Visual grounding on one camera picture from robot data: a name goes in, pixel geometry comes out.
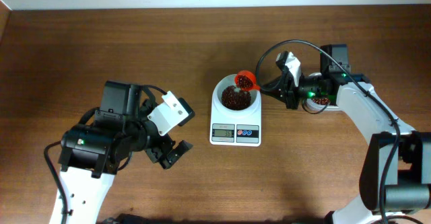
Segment red beans in container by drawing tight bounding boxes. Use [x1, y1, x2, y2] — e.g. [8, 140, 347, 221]
[312, 98, 331, 106]

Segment left black cable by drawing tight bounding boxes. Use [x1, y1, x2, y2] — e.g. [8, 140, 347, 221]
[43, 141, 73, 224]

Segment white round bowl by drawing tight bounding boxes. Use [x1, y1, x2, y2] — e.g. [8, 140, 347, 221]
[211, 74, 261, 114]

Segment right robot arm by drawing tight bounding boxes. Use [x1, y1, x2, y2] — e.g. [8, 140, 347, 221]
[260, 44, 430, 223]

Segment black cable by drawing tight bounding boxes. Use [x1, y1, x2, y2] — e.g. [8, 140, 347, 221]
[43, 141, 73, 224]
[254, 39, 401, 224]

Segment white digital kitchen scale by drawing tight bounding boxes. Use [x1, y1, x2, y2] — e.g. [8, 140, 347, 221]
[209, 82, 263, 147]

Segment right black cable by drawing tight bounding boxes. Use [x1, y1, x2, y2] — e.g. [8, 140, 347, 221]
[254, 39, 401, 224]

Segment red beans in bowl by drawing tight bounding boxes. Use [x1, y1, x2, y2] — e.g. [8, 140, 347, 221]
[222, 85, 251, 110]

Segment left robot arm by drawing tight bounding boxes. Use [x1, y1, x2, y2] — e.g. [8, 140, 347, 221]
[44, 81, 195, 223]

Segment clear plastic container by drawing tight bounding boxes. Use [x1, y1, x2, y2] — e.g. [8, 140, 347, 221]
[305, 99, 340, 112]

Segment orange measuring scoop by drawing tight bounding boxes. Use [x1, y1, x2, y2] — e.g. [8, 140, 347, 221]
[234, 70, 260, 91]

